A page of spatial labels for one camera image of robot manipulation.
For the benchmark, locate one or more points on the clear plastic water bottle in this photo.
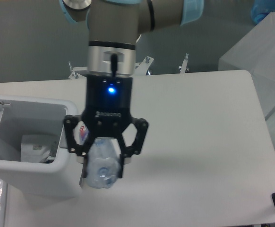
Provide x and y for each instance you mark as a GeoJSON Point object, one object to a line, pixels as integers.
{"type": "Point", "coordinates": [103, 164]}

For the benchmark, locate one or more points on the translucent plastic box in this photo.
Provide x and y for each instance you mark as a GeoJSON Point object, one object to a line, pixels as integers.
{"type": "Point", "coordinates": [255, 53]}

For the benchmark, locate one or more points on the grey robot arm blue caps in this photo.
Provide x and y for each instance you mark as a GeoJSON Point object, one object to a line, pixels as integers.
{"type": "Point", "coordinates": [114, 27]}

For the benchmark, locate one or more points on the clear plastic wrapper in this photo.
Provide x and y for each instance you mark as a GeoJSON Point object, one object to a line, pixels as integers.
{"type": "Point", "coordinates": [37, 148]}

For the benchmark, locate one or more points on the blue water jug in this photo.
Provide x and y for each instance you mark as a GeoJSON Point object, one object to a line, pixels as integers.
{"type": "Point", "coordinates": [260, 9]}

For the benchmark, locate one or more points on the white metal base frame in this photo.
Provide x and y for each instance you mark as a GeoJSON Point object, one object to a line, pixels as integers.
{"type": "Point", "coordinates": [141, 68]}

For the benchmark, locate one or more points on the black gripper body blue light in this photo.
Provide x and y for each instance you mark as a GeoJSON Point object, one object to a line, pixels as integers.
{"type": "Point", "coordinates": [107, 105]}

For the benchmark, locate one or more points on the white plastic trash can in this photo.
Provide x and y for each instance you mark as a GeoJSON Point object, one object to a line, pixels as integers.
{"type": "Point", "coordinates": [31, 115]}

